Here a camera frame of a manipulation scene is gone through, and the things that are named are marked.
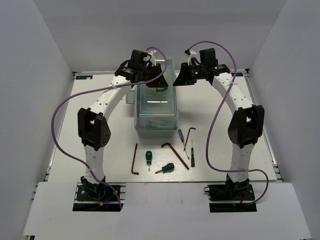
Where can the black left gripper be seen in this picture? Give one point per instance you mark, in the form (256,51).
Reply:
(161,82)

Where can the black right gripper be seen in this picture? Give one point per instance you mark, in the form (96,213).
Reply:
(183,79)

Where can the green plastic toolbox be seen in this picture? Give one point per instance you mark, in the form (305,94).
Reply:
(156,112)

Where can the blue red precision screwdriver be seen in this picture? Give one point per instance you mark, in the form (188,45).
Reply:
(181,136)

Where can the black green precision screwdriver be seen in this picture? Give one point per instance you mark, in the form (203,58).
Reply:
(192,155)

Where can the large brown hex key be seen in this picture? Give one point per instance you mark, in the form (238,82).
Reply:
(167,144)

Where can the long thin brown hex key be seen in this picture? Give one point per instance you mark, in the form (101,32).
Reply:
(133,161)

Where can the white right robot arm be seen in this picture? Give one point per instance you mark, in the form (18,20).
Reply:
(246,125)

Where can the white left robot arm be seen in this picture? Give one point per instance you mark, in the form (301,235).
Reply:
(93,128)

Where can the green orange stubby screwdriver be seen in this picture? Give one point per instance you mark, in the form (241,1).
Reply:
(167,168)

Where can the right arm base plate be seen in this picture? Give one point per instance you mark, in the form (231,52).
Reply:
(221,200)

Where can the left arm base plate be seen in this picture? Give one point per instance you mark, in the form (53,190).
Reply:
(88,201)

